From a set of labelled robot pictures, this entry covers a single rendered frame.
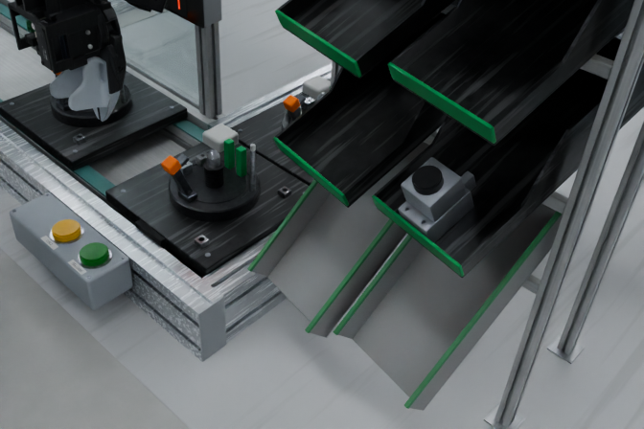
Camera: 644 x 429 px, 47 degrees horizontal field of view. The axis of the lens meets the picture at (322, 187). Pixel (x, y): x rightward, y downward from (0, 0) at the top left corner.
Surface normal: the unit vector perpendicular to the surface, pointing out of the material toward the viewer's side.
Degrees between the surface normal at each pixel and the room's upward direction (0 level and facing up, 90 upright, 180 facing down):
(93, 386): 0
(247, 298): 90
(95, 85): 93
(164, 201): 0
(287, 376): 0
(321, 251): 45
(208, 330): 90
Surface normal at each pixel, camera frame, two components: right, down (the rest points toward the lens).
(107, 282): 0.73, 0.45
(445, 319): -0.52, -0.31
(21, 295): 0.05, -0.78
